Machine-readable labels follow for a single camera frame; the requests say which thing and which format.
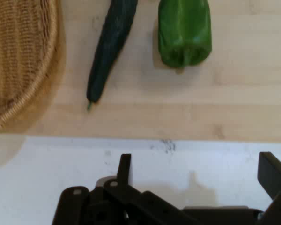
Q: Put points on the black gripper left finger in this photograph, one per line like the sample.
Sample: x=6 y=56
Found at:
x=121 y=199

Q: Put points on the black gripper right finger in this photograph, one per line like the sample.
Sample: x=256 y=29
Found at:
x=275 y=178

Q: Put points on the dark green cucumber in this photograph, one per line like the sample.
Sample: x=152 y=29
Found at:
x=111 y=51

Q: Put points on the green bell pepper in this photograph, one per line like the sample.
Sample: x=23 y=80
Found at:
x=184 y=34

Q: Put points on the woven wicker basket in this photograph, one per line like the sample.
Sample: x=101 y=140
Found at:
x=18 y=63

